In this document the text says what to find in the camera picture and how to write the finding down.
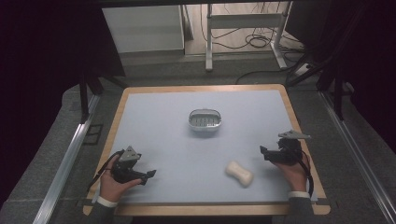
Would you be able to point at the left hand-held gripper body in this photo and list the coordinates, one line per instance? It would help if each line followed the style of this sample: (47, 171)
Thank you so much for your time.
(126, 165)

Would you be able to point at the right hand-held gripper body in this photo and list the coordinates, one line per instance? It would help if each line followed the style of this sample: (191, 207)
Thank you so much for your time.
(288, 149)

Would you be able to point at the white soap bar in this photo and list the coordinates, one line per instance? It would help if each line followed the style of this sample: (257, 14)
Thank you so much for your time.
(239, 173)

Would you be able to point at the grey soap dish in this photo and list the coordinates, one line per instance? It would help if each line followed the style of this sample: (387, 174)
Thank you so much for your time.
(205, 119)

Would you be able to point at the person's left hand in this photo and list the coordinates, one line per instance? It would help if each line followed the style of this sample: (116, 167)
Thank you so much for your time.
(112, 185)

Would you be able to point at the person's right hand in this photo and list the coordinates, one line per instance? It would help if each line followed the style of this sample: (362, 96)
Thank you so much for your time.
(292, 175)

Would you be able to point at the light blue table mat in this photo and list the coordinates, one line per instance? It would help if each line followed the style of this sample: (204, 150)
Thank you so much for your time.
(199, 143)

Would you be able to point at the black metal stand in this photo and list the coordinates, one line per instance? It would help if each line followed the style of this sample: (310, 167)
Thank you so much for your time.
(333, 71)
(90, 93)

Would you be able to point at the white cabinet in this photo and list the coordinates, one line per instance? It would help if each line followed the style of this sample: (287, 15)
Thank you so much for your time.
(144, 28)

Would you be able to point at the aluminium rail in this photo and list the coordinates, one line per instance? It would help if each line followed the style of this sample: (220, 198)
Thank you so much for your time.
(63, 174)
(361, 161)

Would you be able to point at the white metal desk frame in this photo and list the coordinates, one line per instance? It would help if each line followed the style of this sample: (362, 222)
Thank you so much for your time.
(246, 23)

